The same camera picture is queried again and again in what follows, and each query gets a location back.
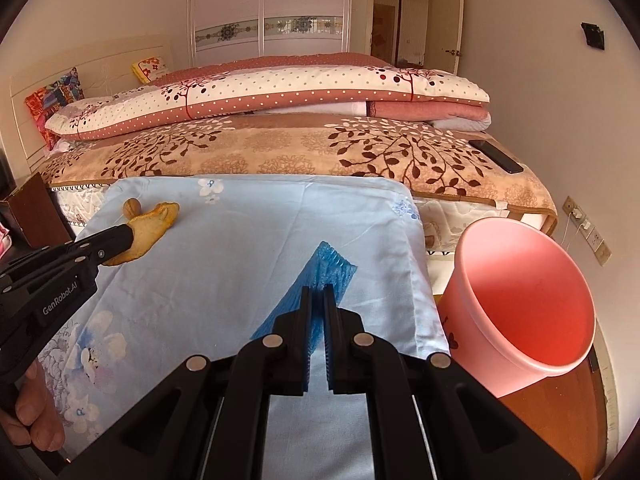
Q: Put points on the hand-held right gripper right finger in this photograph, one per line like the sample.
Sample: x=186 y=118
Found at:
x=335 y=340

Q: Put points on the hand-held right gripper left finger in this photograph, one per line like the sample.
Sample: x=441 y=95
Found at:
x=300 y=330

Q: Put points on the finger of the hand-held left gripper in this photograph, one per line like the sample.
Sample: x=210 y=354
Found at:
x=110 y=242

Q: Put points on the yellow banana peel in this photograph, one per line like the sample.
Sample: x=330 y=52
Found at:
x=150 y=225

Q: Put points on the blue foam fruit net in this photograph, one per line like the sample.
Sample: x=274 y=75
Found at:
x=325 y=267

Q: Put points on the pink plastic bucket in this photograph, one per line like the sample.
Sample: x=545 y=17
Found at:
x=500 y=285

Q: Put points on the person's left hand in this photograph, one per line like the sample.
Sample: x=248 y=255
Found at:
x=40 y=420

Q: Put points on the brown wooden nightstand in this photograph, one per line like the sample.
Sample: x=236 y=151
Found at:
x=35 y=205

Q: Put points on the light blue floral cloth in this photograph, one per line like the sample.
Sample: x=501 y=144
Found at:
x=250 y=220

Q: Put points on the colourful patterned pillow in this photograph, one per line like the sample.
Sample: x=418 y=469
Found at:
x=52 y=97

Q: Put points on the yellow floral pillow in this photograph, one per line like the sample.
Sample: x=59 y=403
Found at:
x=150 y=70

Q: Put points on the cream bed headboard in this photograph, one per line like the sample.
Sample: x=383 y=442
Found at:
x=100 y=65

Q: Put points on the brown leaf print blanket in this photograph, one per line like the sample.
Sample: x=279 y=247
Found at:
x=275 y=145

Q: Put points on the folded white sheet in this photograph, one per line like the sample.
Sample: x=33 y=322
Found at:
x=320 y=108

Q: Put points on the black smartphone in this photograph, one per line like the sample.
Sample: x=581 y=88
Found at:
x=496 y=156

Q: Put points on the folded dotted tree print quilt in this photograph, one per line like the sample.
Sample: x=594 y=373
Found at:
x=300 y=85

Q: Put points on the white plug charger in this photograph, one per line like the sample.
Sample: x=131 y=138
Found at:
x=578 y=215

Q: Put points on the white sliding door wardrobe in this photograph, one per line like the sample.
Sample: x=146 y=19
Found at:
x=270 y=0

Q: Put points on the white room door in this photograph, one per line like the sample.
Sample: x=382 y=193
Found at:
x=447 y=20

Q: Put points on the beige wall socket row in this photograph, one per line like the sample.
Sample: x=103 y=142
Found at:
x=595 y=240

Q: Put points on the black wall mount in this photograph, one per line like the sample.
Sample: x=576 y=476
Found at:
x=592 y=36

